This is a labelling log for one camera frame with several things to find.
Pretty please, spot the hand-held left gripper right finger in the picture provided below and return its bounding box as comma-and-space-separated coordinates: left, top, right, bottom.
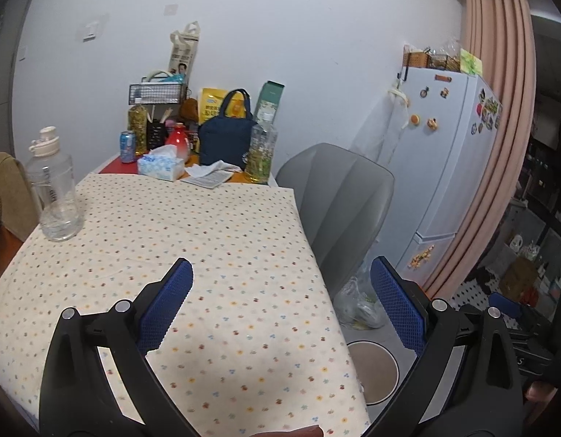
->
365, 256, 525, 437

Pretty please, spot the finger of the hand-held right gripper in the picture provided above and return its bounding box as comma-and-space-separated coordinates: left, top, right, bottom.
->
487, 292, 523, 320

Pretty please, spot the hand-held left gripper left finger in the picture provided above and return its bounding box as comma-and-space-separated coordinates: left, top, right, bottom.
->
39, 257, 197, 437

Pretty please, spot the white round waste bin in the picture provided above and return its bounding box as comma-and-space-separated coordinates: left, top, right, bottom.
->
346, 339, 402, 408

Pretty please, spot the person's right hand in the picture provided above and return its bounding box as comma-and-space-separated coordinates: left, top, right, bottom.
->
523, 381, 559, 405

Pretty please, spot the person's left hand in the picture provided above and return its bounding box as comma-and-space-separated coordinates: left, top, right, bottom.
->
251, 425, 325, 437

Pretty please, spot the brown cardboard box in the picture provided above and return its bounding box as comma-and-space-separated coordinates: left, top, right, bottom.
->
498, 257, 538, 301

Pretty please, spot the clear plastic bag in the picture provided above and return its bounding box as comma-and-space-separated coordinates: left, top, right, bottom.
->
334, 275, 388, 331

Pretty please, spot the golden fridge magnet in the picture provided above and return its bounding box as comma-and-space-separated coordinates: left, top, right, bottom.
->
409, 245, 436, 270

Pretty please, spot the floral patterned tablecloth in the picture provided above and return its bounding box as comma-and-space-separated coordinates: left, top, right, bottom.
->
0, 173, 372, 437

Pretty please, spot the grey upholstered chair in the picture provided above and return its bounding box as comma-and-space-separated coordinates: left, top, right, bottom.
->
275, 142, 396, 299

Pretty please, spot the grey printed leaflet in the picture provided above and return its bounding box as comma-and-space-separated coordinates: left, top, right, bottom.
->
180, 170, 236, 189

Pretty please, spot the blue white tissue box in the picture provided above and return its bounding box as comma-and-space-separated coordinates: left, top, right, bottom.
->
137, 145, 185, 182

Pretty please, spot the pink curtain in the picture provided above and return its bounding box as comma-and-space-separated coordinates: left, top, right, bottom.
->
421, 0, 536, 299

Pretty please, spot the white crumpled napkin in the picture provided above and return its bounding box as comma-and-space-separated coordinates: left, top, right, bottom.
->
185, 160, 242, 179

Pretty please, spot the dark storage shelf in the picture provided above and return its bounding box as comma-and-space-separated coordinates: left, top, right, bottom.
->
490, 13, 561, 315

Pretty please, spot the red table mat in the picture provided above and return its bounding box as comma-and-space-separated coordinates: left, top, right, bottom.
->
98, 152, 142, 174

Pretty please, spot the white refrigerator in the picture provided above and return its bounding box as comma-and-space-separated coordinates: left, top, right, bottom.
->
383, 66, 503, 285

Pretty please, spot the large clear water jug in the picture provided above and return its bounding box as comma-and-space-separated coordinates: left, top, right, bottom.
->
26, 126, 85, 242

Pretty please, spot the blue drink can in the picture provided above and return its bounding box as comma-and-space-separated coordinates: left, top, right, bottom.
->
120, 130, 138, 164

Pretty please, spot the red vase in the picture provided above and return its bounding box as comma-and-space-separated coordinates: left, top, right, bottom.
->
164, 123, 190, 160

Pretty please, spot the black mesh utensil holder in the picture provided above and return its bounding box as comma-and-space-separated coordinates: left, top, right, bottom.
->
146, 109, 169, 151

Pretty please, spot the navy lunch bag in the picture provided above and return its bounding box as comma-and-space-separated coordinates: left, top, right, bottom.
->
199, 88, 258, 173

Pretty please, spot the wide yellow tea bottle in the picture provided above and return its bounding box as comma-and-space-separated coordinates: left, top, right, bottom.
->
244, 113, 279, 185

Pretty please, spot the white tote bag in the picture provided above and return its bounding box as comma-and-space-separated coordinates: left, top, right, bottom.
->
357, 86, 409, 167

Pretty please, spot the slim yellow tea bottle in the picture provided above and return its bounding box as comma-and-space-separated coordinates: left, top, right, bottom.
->
128, 98, 148, 155

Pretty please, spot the cluster of fridge magnets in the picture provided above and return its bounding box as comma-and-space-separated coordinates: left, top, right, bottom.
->
467, 88, 503, 136

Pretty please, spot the brown fabric chair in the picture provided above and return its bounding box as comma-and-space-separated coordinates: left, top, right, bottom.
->
0, 151, 40, 242

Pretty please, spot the yellow snack bag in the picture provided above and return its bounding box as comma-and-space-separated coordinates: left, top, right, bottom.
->
197, 87, 245, 123

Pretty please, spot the tall green box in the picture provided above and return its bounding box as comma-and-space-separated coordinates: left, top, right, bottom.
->
254, 81, 285, 128

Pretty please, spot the green patterned card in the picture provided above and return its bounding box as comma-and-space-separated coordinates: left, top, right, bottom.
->
459, 48, 484, 76

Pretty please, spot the white printed paper bag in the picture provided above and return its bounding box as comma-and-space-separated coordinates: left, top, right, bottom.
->
169, 21, 203, 87

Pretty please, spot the brown woven basket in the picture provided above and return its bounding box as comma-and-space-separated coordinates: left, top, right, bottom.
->
403, 46, 431, 68

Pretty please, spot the black wire basket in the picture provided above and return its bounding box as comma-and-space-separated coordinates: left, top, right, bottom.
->
128, 83, 189, 106

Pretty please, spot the dark wire storage basket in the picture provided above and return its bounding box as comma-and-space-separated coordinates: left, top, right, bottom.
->
428, 52, 461, 72

